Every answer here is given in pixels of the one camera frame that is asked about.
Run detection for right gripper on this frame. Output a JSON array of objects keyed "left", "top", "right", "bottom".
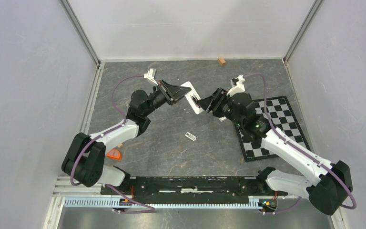
[{"left": 197, "top": 87, "right": 243, "bottom": 127}]

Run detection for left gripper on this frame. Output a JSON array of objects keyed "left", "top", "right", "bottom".
[{"left": 143, "top": 79, "right": 192, "bottom": 117}]

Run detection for white label sticker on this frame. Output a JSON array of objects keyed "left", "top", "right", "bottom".
[{"left": 185, "top": 132, "right": 197, "bottom": 141}]

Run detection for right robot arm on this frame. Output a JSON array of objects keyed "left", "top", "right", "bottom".
[{"left": 196, "top": 88, "right": 357, "bottom": 216}]

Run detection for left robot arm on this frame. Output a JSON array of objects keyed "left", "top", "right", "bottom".
[{"left": 61, "top": 80, "right": 193, "bottom": 194}]

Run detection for small wooden block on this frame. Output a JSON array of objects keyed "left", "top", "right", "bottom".
[{"left": 217, "top": 57, "right": 226, "bottom": 66}]

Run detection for black white chessboard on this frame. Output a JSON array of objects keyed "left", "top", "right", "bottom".
[{"left": 234, "top": 96, "right": 311, "bottom": 162}]

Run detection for orange semicircle toy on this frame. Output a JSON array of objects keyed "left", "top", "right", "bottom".
[{"left": 106, "top": 149, "right": 122, "bottom": 160}]

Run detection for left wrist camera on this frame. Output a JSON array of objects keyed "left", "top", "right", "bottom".
[{"left": 143, "top": 68, "right": 158, "bottom": 86}]

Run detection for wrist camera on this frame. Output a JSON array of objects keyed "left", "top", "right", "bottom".
[
  {"left": 227, "top": 75, "right": 245, "bottom": 97},
  {"left": 143, "top": 68, "right": 158, "bottom": 86}
]

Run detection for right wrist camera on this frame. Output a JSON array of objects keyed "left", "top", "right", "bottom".
[{"left": 227, "top": 75, "right": 245, "bottom": 97}]

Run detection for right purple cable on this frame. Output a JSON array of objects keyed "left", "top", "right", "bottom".
[{"left": 244, "top": 73, "right": 358, "bottom": 216}]

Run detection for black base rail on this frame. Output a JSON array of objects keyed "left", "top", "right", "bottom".
[{"left": 117, "top": 176, "right": 287, "bottom": 204}]

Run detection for slotted cable duct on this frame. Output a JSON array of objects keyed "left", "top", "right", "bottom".
[{"left": 63, "top": 197, "right": 263, "bottom": 209}]

